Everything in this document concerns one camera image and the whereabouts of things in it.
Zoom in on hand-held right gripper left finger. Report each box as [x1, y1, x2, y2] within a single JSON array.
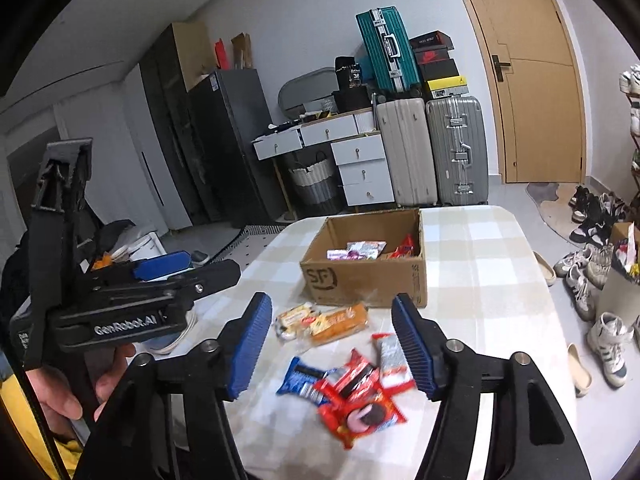
[[72, 291, 274, 480]]

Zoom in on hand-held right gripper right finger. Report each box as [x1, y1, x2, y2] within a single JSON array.
[[390, 293, 594, 480]]

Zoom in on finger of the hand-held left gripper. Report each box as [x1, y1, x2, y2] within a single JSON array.
[[89, 249, 194, 283], [75, 259, 243, 311]]

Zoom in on white red snack packet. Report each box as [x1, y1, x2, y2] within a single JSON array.
[[371, 332, 417, 392]]

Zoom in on clear packet of small cakes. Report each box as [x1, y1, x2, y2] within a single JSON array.
[[275, 302, 321, 346]]

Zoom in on blue cookie packet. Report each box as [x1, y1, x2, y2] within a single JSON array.
[[276, 356, 333, 407]]

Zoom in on orange cake packet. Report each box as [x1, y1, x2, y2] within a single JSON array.
[[306, 301, 370, 347]]

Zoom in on red cookie packet pink print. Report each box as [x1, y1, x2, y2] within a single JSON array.
[[319, 389, 407, 450]]

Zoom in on brown cardboard box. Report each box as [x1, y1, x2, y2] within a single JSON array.
[[299, 208, 428, 309]]

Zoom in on purple grape candy bag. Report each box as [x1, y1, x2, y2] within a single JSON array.
[[327, 241, 388, 262]]

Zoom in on person's left forearm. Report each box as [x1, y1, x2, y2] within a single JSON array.
[[0, 377, 85, 480]]

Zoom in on person's left hand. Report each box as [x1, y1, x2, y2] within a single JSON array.
[[24, 342, 139, 424]]

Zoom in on white storage bin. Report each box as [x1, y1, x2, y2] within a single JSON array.
[[106, 232, 167, 267]]

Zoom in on patterned grey rug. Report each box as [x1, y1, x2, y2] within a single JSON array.
[[207, 222, 293, 263]]

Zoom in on white wardrobe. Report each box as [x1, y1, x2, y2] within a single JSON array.
[[55, 67, 193, 241]]

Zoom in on dark grey refrigerator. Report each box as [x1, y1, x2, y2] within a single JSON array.
[[187, 70, 290, 226]]

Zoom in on black glass cabinet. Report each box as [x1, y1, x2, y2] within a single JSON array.
[[139, 50, 213, 227]]

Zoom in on woven laundry basket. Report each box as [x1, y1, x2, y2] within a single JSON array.
[[287, 156, 342, 213]]

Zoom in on beige slipper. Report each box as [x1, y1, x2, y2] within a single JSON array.
[[532, 251, 556, 287], [567, 342, 594, 397]]

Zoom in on scattered pile of sneakers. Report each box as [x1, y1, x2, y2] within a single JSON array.
[[552, 185, 640, 390]]

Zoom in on white dresser with drawers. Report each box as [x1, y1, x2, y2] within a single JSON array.
[[252, 109, 396, 212]]

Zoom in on silver suitcase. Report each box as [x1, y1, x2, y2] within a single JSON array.
[[425, 95, 490, 207]]

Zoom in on cream suitcase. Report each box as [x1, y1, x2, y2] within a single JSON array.
[[375, 98, 437, 207]]

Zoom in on irregular beige floor mat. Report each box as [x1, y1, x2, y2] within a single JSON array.
[[525, 181, 618, 246]]

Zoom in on grey oval board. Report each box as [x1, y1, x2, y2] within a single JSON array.
[[277, 66, 342, 117]]

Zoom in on bag with colourful wrappers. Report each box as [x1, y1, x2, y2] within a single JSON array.
[[597, 220, 640, 327]]

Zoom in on flat brown cardboard sheet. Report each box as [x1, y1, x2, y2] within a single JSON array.
[[171, 22, 217, 92]]

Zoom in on black storage box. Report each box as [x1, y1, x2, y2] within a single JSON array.
[[331, 87, 377, 112]]

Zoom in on brown paper bag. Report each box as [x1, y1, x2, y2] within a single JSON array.
[[231, 33, 253, 70]]

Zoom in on black bag with white label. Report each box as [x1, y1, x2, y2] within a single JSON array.
[[334, 56, 366, 92]]

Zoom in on wooden door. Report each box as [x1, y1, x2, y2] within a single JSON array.
[[445, 0, 587, 185]]

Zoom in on yellow black shoe box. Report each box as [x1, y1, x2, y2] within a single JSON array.
[[424, 75, 470, 101]]

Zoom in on wooden shoe rack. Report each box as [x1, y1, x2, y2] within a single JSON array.
[[629, 135, 640, 196]]

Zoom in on teal suitcase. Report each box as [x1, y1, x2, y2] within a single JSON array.
[[356, 6, 421, 97]]

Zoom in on black red shoe box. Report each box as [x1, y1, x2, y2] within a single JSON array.
[[412, 47, 453, 66]]

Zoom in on rows of racked shoes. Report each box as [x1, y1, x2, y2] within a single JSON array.
[[619, 64, 640, 136]]

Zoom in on black cable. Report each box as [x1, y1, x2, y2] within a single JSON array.
[[0, 330, 68, 480]]

